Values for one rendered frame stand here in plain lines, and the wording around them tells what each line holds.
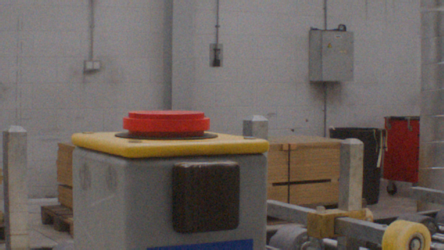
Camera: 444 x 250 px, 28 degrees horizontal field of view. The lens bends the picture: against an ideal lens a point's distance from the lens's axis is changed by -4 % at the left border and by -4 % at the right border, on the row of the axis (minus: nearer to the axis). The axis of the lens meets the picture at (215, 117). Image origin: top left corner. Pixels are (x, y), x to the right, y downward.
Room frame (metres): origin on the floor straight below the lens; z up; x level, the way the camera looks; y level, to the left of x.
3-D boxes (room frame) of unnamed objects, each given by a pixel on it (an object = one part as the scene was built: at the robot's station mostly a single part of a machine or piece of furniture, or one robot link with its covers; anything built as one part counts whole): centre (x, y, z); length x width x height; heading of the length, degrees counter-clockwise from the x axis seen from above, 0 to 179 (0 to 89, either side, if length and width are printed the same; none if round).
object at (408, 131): (9.15, -2.13, 0.41); 0.76 x 0.48 x 0.81; 126
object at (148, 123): (0.42, 0.02, 1.22); 0.04 x 0.04 x 0.02
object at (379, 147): (8.61, -1.36, 0.36); 0.58 x 0.56 x 0.72; 29
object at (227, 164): (0.39, 0.00, 1.20); 0.03 x 0.01 x 0.03; 119
